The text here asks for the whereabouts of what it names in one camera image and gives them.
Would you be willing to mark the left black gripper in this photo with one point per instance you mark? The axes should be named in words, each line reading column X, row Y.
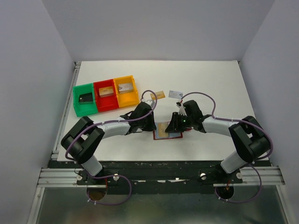
column 152, row 127

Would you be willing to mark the gold card stack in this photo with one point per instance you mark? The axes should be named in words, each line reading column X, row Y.
column 106, row 91

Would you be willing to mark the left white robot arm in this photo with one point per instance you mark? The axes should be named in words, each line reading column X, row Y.
column 84, row 137

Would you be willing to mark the green plastic bin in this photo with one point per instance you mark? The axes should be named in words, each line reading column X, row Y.
column 84, row 109

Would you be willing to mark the black card stack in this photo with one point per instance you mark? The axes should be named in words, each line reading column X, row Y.
column 86, row 98

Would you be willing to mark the red plastic bin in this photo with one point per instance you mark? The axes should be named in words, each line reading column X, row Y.
column 105, row 104

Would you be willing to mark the aluminium frame rail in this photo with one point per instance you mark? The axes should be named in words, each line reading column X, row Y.
column 55, row 150

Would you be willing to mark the silver card stack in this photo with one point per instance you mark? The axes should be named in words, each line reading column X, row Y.
column 125, row 88

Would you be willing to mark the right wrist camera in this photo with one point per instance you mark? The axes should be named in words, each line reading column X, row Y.
column 181, row 108

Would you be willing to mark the white VIP card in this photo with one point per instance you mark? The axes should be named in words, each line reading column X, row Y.
column 175, row 94

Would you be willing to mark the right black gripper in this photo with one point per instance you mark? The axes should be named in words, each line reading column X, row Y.
column 174, row 126

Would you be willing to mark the gold VIP card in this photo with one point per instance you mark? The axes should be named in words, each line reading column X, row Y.
column 161, row 127
column 157, row 95

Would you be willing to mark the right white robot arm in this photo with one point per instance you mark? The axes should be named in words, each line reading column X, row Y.
column 249, row 140

